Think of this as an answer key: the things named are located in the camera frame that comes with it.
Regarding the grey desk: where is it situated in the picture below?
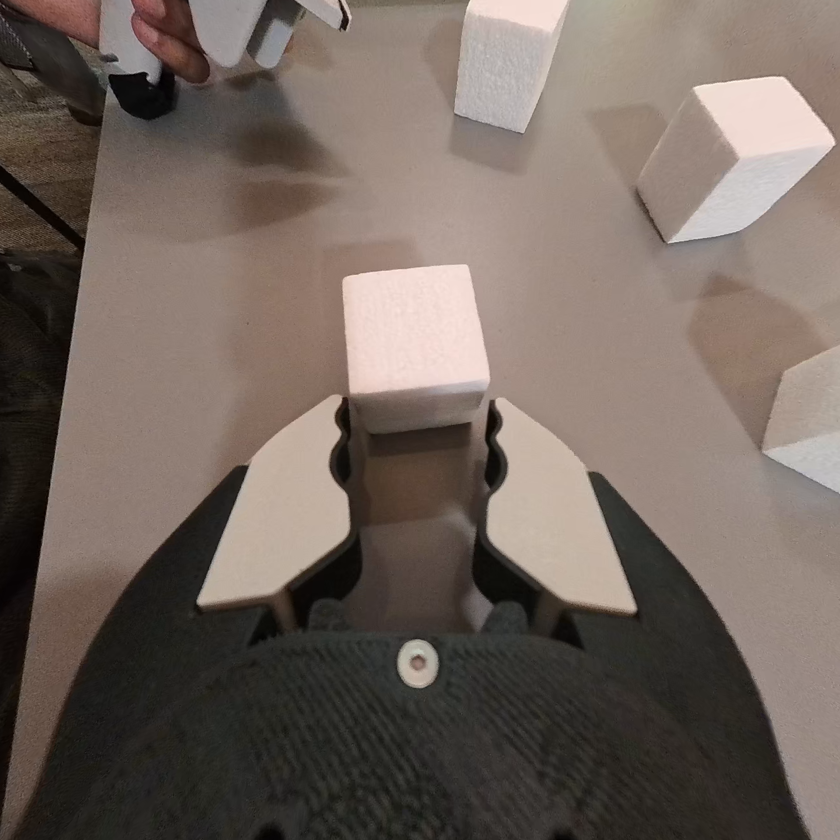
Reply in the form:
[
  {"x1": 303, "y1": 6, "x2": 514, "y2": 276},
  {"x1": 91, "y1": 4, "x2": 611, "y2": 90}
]
[{"x1": 0, "y1": 0, "x2": 840, "y2": 818}]

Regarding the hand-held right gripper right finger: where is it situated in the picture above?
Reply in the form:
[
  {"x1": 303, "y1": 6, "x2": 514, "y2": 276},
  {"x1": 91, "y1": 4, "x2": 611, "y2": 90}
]
[{"x1": 474, "y1": 396, "x2": 639, "y2": 639}]

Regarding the white foam cube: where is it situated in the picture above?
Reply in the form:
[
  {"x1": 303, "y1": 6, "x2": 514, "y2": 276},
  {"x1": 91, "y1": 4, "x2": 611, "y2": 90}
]
[
  {"x1": 760, "y1": 346, "x2": 840, "y2": 495},
  {"x1": 453, "y1": 0, "x2": 569, "y2": 136},
  {"x1": 634, "y1": 77, "x2": 836, "y2": 245},
  {"x1": 342, "y1": 264, "x2": 492, "y2": 434}
]

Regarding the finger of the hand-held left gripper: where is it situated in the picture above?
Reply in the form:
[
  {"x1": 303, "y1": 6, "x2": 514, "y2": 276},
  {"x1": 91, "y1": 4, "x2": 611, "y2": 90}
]
[
  {"x1": 196, "y1": 0, "x2": 261, "y2": 70},
  {"x1": 252, "y1": 0, "x2": 354, "y2": 68}
]

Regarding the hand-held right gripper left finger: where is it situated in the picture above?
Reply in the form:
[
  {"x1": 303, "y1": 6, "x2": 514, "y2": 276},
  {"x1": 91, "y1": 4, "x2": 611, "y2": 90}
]
[{"x1": 196, "y1": 394, "x2": 362, "y2": 635}]

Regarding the person's left hand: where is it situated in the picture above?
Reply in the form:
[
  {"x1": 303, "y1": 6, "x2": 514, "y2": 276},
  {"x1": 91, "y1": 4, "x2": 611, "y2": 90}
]
[{"x1": 131, "y1": 0, "x2": 212, "y2": 85}]

